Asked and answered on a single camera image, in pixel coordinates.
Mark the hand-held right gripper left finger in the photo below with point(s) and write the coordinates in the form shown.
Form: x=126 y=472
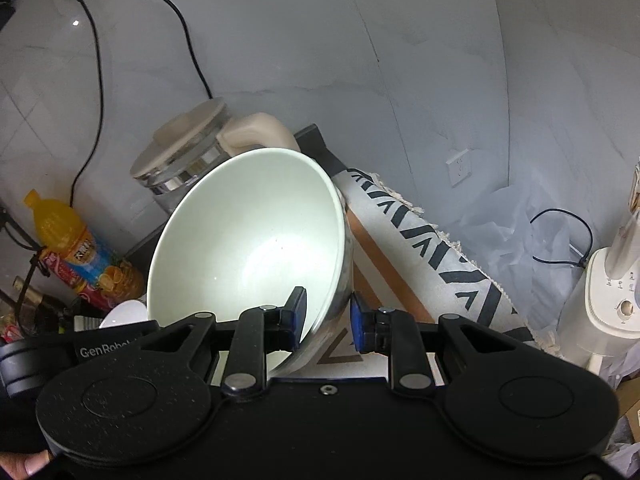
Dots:
x=300 y=319

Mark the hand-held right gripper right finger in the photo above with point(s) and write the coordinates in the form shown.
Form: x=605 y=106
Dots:
x=357 y=322

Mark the white printed plate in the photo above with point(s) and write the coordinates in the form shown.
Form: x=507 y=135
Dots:
x=125 y=312

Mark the pale green bowl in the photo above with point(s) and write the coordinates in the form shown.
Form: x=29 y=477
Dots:
x=250 y=240

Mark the person's left hand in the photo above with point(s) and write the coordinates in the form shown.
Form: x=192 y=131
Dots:
x=20 y=465

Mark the patterned tablecloth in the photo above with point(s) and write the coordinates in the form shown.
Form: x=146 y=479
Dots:
x=435 y=245

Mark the orange juice bottle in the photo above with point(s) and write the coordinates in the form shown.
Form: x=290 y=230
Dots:
x=65 y=240

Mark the white plastic sheet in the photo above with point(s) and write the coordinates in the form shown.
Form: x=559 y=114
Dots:
x=500 y=230

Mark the glass kettle with cream lid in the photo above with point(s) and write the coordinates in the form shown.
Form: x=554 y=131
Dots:
x=185 y=135

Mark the white standing appliance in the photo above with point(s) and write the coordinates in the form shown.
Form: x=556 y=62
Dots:
x=615 y=285

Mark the cardboard box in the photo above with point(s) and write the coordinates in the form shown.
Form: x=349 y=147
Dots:
x=631 y=410

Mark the white wall outlet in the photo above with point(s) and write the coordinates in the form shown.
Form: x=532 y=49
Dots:
x=459 y=167

